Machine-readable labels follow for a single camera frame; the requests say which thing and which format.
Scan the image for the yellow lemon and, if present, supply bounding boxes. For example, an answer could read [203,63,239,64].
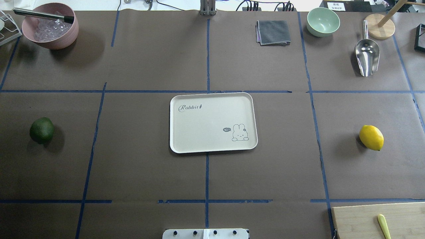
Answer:
[359,124,384,151]

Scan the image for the green lemon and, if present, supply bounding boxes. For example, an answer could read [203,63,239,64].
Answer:
[30,118,54,145]

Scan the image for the cream rabbit tray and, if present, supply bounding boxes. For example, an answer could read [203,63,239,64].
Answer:
[169,92,258,153]

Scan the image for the grey folded cloth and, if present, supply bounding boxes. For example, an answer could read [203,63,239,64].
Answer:
[256,20,291,46]

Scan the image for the mint green bowl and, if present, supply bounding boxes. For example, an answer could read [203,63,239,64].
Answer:
[306,7,340,37]

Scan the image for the steel scoop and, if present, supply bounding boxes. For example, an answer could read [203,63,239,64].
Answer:
[355,20,380,77]

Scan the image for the pink bowl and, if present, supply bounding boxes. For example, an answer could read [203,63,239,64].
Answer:
[22,3,79,50]

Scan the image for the clear ice cubes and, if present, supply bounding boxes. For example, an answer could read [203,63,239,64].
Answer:
[34,19,72,42]

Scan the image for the wooden round stand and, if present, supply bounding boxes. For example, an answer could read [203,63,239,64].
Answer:
[362,0,425,40]

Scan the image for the wooden cutting board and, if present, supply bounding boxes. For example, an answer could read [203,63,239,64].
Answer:
[331,202,425,239]

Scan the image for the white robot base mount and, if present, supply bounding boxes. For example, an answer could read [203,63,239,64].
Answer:
[162,228,250,239]

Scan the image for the black frame tray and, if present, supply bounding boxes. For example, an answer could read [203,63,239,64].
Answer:
[413,23,425,53]

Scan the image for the white wire cup rack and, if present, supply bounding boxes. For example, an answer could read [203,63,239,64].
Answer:
[0,11,22,46]

